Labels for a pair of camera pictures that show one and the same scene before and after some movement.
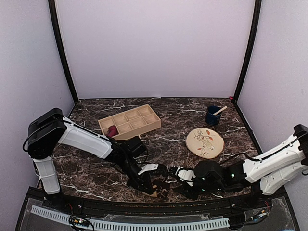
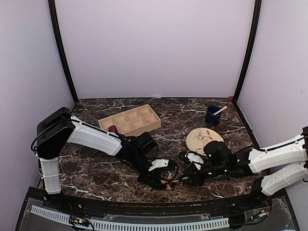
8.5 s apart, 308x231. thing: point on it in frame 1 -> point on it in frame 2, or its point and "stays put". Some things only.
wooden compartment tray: (132, 123) stays put
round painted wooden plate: (205, 142) stays put
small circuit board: (78, 221) stays put
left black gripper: (141, 180) -> (155, 174)
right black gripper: (185, 190) -> (196, 179)
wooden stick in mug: (221, 109) stays put
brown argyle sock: (159, 192) -> (168, 187)
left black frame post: (55, 25) stays put
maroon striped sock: (112, 131) stays put
